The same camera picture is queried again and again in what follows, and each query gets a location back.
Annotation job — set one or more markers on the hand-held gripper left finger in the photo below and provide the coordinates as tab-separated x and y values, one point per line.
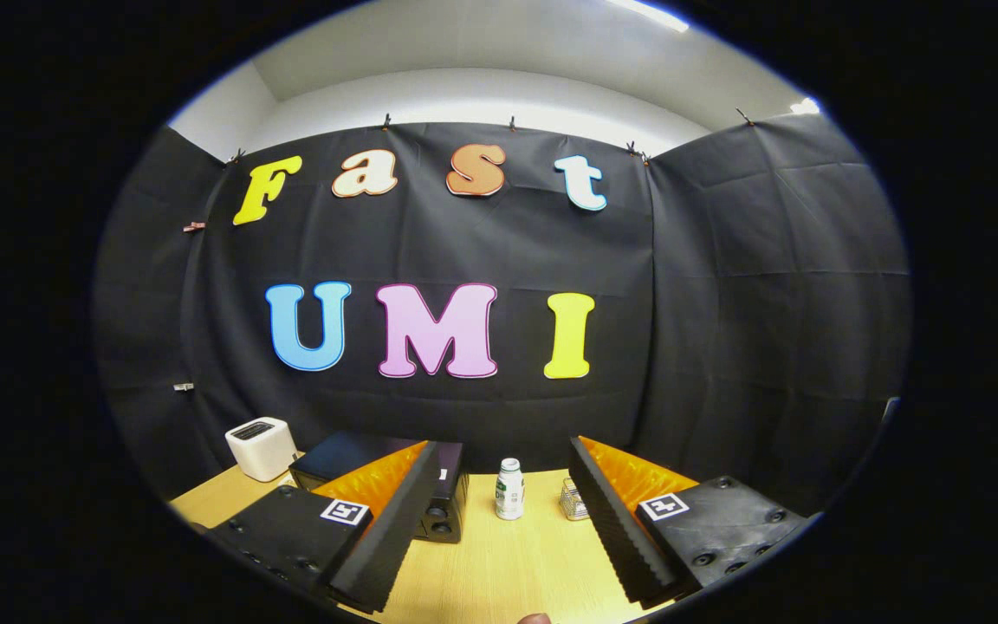
395	520

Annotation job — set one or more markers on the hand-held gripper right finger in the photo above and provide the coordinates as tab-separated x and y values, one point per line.
607	520

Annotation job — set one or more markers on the black toaster oven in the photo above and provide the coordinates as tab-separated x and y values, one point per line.
352	451

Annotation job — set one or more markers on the white bread toaster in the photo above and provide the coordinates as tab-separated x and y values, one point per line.
261	451

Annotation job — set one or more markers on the white plastic bottle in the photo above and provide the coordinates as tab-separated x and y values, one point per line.
509	494

